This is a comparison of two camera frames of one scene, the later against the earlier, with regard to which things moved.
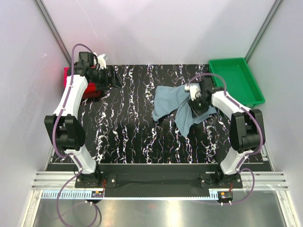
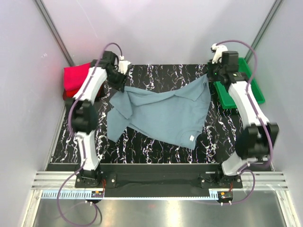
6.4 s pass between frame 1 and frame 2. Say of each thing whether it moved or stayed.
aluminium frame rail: stayed
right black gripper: moved
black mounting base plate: stayed
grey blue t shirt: moved
